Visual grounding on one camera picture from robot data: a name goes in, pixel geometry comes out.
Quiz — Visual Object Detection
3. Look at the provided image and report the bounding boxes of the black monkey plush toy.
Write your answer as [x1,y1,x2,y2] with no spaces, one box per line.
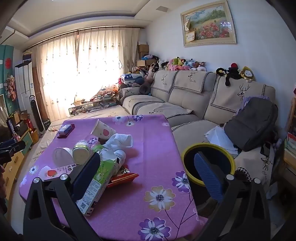
[216,63,242,87]

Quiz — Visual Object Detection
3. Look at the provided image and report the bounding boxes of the red snack packet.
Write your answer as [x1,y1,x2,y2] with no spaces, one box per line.
[107,173,139,188]

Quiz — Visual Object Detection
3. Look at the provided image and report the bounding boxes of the clear cup with green label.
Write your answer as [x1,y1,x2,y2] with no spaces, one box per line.
[72,140,91,164]

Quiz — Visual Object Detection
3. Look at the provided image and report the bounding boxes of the white foam net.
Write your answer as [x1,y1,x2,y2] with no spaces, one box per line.
[103,133,134,153]

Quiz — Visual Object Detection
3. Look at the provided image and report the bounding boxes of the pile of dark boxes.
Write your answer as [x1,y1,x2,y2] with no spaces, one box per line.
[7,111,35,137]

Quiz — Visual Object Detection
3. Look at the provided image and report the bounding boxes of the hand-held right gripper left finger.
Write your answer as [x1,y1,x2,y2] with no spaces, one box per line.
[23,152,102,241]

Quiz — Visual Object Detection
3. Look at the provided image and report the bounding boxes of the white paper sheets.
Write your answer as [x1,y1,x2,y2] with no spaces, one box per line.
[203,126,240,158]

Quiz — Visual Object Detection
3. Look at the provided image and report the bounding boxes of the white tower fan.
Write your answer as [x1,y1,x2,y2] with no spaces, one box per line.
[29,95,45,135]

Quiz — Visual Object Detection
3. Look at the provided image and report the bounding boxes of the yellow rimmed trash bin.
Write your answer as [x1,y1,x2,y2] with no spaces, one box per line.
[181,143,236,209]

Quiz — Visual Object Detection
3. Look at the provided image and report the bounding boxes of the green drink carton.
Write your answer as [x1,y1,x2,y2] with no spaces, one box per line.
[76,144,119,217]

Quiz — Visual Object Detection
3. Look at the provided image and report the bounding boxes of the purple floral tablecloth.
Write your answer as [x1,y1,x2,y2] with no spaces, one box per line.
[19,114,208,241]

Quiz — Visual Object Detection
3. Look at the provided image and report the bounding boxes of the white standing air conditioner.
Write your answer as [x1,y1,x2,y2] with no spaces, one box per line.
[14,61,36,123]

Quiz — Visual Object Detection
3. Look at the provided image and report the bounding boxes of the blue tissue pack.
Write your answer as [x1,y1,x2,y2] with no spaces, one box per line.
[58,124,73,135]

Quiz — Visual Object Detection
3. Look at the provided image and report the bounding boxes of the strawberry milk carton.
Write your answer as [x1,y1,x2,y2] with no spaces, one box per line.
[43,162,74,181]

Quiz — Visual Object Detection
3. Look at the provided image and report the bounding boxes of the yellow green drawer cabinet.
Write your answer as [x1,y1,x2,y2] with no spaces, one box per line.
[0,130,33,202]

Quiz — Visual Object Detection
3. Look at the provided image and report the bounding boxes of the row of books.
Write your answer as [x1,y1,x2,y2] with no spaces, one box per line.
[285,132,296,156]

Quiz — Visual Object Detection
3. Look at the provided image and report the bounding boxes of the white plastic cup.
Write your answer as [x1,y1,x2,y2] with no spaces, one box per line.
[53,147,74,165]

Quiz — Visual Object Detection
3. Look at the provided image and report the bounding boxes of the grey neck pillow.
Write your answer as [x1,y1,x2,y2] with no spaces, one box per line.
[139,82,152,95]

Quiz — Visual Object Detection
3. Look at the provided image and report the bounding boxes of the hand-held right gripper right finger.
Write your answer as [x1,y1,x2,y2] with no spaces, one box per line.
[192,151,271,241]

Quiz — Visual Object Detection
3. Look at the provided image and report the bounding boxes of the purple plush toy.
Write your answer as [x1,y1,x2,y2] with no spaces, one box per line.
[240,96,270,109]

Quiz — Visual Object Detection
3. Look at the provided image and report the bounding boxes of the row of plush toys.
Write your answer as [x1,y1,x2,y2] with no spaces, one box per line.
[151,56,207,72]

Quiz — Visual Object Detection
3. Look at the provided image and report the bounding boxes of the stack of cardboard boxes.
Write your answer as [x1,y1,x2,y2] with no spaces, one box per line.
[136,43,151,67]

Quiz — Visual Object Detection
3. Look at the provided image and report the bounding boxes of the cluttered glass coffee table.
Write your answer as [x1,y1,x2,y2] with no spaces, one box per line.
[69,91,121,115]

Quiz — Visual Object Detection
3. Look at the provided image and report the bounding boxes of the hanging flower decoration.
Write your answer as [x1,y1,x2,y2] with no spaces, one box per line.
[5,74,17,101]

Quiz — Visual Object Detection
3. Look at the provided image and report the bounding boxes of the black phone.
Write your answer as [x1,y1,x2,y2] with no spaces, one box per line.
[260,142,271,157]

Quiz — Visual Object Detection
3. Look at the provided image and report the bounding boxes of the white plastic bottle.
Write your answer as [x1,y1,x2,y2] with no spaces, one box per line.
[111,149,127,181]

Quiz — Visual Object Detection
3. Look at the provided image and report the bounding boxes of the beige sofa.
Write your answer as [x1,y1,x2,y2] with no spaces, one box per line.
[118,70,277,193]

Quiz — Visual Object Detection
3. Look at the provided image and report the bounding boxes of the framed flower painting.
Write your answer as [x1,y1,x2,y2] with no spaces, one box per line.
[180,0,237,47]

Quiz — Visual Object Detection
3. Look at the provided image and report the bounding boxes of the grey backpack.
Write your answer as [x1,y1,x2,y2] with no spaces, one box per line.
[224,97,278,152]

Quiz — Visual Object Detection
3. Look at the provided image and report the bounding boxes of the yellow plush toy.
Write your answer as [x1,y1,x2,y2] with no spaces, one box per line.
[239,66,255,82]

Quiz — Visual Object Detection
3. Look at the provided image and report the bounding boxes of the paper cup with pink print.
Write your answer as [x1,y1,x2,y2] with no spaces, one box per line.
[90,119,116,141]

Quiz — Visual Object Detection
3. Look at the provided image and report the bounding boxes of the cream sheer curtain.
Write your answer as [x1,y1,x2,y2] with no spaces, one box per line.
[32,28,140,121]

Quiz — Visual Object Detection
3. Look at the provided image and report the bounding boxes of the small box on maroon tray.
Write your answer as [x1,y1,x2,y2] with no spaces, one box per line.
[57,124,75,139]

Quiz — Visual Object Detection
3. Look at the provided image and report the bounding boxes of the wooden bookshelf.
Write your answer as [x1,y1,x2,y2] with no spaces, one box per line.
[283,97,296,176]

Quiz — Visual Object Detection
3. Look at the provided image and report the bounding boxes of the blue white suitcase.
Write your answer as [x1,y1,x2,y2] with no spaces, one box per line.
[121,74,145,87]

